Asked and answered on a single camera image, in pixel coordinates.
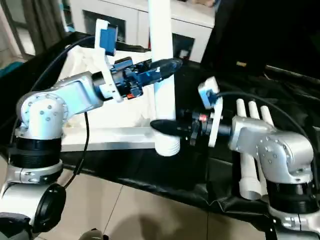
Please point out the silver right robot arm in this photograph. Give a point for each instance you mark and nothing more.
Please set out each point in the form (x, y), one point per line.
(275, 150)

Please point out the black work mat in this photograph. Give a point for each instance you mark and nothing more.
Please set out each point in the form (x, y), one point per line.
(150, 175)

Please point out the white plastic table leg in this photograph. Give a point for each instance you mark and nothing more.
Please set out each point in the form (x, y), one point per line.
(161, 32)
(253, 108)
(250, 180)
(266, 115)

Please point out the black backdrop cloth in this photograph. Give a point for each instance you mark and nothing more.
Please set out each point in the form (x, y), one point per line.
(275, 32)

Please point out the small gold tag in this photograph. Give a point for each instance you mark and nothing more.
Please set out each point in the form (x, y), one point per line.
(241, 63)

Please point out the teal fabric object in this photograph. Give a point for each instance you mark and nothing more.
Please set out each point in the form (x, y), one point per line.
(11, 68)

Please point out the white glass-door cabinet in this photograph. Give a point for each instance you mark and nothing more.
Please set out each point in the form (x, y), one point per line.
(125, 12)

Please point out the white plastic table top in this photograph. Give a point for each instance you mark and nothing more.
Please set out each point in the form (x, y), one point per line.
(112, 137)

